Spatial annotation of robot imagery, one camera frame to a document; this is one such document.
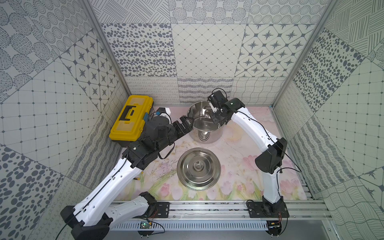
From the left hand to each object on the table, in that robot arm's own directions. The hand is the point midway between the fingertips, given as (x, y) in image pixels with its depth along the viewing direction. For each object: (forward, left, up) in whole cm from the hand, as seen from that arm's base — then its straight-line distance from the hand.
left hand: (188, 119), depth 63 cm
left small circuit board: (-34, +21, -40) cm, 56 cm away
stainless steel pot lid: (-7, -4, -37) cm, 38 cm away
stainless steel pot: (+14, -8, -28) cm, 32 cm away
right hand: (+15, -16, -16) cm, 27 cm away
